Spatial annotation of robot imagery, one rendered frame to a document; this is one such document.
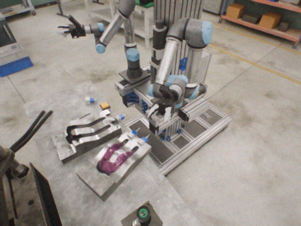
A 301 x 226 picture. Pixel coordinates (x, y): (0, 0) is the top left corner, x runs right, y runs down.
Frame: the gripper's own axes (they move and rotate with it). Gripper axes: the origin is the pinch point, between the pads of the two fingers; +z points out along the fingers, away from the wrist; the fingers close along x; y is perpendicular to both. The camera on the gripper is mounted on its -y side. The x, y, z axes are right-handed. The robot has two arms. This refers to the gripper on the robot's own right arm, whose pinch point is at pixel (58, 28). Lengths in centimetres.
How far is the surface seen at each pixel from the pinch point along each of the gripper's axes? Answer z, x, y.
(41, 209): 23, -120, 51
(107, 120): -25, -62, 49
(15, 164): 38, -90, 41
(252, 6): -422, 291, 147
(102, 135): -20, -76, 48
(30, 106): 48, -19, 64
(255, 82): -285, 41, 153
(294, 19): -473, 200, 137
